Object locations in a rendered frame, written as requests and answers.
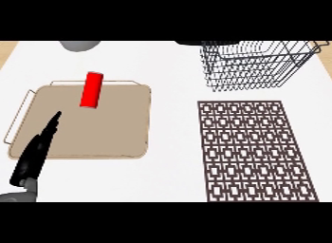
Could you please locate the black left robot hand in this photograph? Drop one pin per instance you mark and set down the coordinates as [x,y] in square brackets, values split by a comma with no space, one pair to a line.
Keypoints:
[32,158]

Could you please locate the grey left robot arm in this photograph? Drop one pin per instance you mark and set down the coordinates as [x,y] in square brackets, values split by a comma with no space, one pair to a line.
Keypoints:
[19,194]

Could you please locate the dark brown patterned placemat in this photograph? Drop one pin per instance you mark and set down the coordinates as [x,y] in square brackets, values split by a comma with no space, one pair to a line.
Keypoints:
[254,150]

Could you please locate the red can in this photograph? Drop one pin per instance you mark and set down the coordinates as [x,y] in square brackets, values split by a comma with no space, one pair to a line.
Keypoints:
[91,90]

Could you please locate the grey rounded object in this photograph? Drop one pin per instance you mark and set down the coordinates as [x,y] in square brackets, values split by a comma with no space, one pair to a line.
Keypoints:
[80,45]

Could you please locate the black object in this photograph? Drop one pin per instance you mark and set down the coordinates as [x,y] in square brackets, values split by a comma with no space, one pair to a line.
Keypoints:
[205,42]

